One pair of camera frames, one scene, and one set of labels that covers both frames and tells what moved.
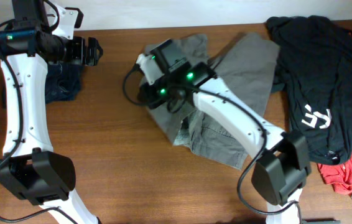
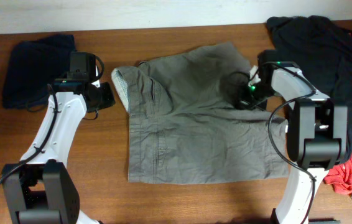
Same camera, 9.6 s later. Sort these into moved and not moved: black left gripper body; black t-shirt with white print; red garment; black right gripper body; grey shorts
Moved: grey shorts; black right gripper body; black left gripper body
Not moved: red garment; black t-shirt with white print
